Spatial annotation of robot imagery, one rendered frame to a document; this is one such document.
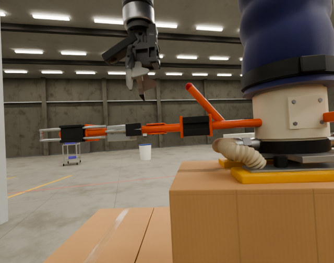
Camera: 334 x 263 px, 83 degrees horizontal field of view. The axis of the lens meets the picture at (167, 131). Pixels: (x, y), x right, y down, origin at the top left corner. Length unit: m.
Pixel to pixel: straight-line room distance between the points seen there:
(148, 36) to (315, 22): 0.39
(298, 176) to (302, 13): 0.36
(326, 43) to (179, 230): 0.51
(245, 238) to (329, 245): 0.14
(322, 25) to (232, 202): 0.43
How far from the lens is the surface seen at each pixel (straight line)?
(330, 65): 0.56
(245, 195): 0.40
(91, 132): 0.58
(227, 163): 0.61
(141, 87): 0.62
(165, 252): 0.98
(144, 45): 0.57
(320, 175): 0.49
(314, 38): 0.56
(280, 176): 0.45
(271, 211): 0.42
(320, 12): 0.61
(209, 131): 0.50
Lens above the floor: 1.05
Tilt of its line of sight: 1 degrees up
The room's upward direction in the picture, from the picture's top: 3 degrees counter-clockwise
